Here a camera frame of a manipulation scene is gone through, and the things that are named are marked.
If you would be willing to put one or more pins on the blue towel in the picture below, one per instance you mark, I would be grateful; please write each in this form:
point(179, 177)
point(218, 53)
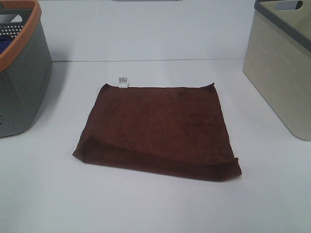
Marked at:
point(4, 43)

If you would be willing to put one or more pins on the beige basket with grey rim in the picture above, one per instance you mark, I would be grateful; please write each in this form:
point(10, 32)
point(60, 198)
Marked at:
point(278, 60)

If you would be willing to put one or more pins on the white towel label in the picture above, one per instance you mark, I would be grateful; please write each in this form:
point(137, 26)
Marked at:
point(123, 82)

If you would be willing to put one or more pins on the brown towel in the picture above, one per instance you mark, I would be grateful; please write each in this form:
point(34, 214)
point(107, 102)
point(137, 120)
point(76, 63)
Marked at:
point(176, 131)

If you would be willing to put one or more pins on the grey basket with orange rim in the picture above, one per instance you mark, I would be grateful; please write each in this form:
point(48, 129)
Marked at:
point(25, 67)

